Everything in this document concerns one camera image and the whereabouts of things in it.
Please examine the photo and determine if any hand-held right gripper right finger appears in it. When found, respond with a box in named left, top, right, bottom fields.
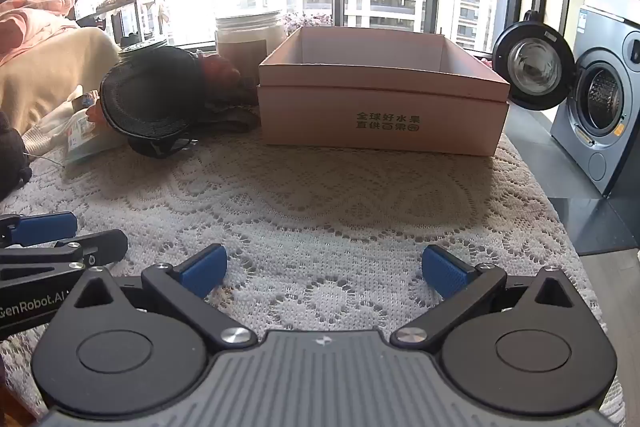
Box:
left=390, top=244, right=575, bottom=355

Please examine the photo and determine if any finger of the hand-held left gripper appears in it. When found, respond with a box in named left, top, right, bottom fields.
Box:
left=0, top=212, right=78, bottom=249
left=0, top=229, right=128, bottom=282

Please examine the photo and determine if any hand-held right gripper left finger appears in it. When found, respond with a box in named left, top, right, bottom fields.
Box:
left=70, top=243, right=258, bottom=355

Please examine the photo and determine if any black mesh hat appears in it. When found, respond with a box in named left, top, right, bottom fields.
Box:
left=99, top=46, right=211, bottom=158

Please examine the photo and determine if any grey knitted cloth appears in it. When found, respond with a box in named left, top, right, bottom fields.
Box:
left=192, top=77, right=262, bottom=134

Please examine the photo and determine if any pink cardboard box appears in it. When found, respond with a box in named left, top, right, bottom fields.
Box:
left=257, top=26, right=512, bottom=158

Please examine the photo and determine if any dark cloth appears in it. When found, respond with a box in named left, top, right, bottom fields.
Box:
left=0, top=109, right=33, bottom=202

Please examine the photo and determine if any clear snack packet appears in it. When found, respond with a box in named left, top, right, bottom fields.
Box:
left=65, top=104, right=108, bottom=165

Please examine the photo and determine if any white lace tablecloth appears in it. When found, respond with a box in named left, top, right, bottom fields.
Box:
left=0, top=127, right=623, bottom=415

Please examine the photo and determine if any grey washing machine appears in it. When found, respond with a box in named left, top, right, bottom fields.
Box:
left=492, top=0, right=640, bottom=200

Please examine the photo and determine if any pink clothes pile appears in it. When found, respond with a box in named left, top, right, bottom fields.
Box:
left=0, top=0, right=78, bottom=66

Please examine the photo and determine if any white lidded plastic jar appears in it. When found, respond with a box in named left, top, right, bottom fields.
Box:
left=215, top=9, right=287, bottom=75

